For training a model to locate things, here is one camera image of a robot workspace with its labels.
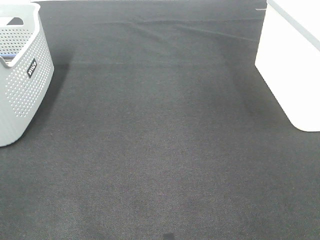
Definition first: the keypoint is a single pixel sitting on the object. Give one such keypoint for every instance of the blue cloth inside basket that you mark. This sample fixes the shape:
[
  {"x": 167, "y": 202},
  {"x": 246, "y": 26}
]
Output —
[{"x": 7, "y": 57}]

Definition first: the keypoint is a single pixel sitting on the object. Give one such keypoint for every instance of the grey perforated laundry basket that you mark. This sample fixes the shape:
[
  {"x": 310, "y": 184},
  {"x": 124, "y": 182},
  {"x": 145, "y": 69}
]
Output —
[{"x": 24, "y": 81}]

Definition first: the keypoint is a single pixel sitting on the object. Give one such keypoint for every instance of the black fabric table mat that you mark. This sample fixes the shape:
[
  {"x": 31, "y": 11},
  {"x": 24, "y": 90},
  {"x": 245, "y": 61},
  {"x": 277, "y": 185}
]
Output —
[{"x": 158, "y": 126}]

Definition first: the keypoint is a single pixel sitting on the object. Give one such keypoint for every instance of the white plastic storage bin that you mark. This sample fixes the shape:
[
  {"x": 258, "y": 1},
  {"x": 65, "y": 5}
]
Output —
[{"x": 288, "y": 59}]

